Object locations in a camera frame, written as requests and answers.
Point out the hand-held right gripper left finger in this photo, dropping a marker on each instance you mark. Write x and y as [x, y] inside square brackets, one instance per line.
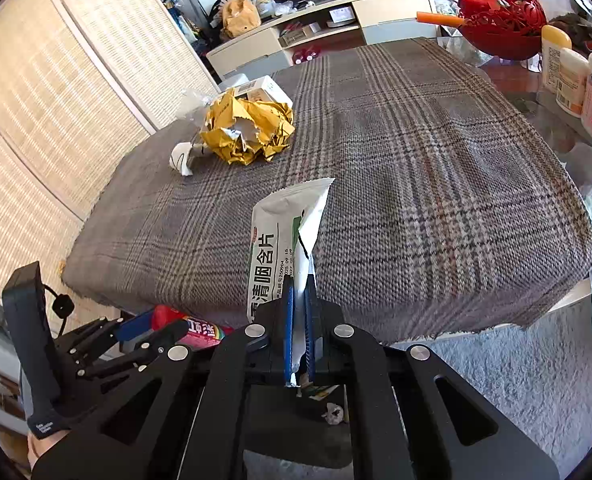
[288, 330]

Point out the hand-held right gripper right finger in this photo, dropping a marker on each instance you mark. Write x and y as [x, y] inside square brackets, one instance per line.
[310, 330]

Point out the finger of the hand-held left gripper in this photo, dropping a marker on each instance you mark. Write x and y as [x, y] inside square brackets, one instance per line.
[150, 347]
[130, 330]

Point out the red snack packet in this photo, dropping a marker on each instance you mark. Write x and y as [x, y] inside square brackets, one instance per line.
[200, 332]

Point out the white paper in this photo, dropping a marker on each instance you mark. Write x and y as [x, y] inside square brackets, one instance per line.
[333, 412]

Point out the white green lozenge pouch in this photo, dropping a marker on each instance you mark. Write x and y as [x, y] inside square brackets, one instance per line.
[276, 240]

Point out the dark grey trash bin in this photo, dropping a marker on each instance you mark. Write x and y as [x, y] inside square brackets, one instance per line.
[296, 450]

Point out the crushed white paper cup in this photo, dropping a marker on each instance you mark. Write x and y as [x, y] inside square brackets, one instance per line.
[180, 160]

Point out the yellow envelope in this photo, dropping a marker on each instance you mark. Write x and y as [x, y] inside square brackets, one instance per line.
[251, 127]

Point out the clear plastic bag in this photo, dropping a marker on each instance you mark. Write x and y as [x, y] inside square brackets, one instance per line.
[195, 107]

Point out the white cardboard medicine box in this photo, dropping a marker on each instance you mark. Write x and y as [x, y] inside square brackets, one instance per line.
[271, 91]

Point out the person's left hand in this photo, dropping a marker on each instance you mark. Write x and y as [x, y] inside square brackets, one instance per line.
[45, 447]

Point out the grey plaid tablecloth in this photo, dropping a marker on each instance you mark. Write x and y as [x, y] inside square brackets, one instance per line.
[401, 185]

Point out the woven folding screen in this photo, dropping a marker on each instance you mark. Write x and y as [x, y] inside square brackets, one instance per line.
[50, 110]

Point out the small cardboard boxes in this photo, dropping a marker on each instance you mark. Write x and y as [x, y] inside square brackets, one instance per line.
[298, 34]

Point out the white round device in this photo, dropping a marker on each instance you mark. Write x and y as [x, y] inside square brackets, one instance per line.
[338, 21]

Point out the yellow plush backpack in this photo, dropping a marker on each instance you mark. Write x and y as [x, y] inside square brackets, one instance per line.
[241, 19]

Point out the beige grey television cabinet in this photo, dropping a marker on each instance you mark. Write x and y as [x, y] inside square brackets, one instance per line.
[391, 10]

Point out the orange carrot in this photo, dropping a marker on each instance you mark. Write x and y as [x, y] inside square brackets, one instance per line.
[438, 19]

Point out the red openwork basket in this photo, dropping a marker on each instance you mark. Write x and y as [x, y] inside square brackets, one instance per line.
[506, 35]

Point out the small white bottle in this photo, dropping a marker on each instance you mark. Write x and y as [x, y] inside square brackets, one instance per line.
[572, 85]

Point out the yellow cap white bottle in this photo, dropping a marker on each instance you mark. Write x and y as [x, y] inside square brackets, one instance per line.
[555, 60]

